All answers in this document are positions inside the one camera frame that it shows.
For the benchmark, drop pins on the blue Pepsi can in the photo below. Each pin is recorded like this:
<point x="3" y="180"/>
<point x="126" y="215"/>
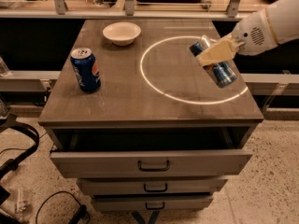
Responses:
<point x="86" y="69"/>

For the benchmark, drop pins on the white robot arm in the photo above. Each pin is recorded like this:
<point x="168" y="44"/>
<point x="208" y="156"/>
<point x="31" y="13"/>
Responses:
<point x="283" y="18"/>

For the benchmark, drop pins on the metal shelf rail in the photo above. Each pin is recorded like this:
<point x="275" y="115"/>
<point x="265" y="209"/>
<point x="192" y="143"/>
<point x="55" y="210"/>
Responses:
<point x="85" y="9"/>

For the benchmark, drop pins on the grey drawer cabinet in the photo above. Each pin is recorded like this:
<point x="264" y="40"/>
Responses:
<point x="153" y="84"/>

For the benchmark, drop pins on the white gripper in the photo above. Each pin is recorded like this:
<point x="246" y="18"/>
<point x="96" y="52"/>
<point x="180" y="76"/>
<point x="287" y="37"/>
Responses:
<point x="250" y="34"/>

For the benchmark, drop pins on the middle drawer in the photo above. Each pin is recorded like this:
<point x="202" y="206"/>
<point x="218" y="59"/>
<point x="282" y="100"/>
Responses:
<point x="100" y="186"/>

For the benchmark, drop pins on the open top drawer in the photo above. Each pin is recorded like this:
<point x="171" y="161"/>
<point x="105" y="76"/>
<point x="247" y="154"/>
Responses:
<point x="149" y="154"/>

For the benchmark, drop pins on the Red Bull can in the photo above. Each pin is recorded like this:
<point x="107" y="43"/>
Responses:
<point x="221" y="73"/>

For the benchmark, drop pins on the bottom drawer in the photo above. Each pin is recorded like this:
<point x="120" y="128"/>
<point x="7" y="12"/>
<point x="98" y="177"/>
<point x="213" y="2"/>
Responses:
<point x="151" y="202"/>

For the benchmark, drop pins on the white ceramic bowl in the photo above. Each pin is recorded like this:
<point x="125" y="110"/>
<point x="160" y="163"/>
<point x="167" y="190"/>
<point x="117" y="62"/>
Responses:
<point x="122" y="33"/>

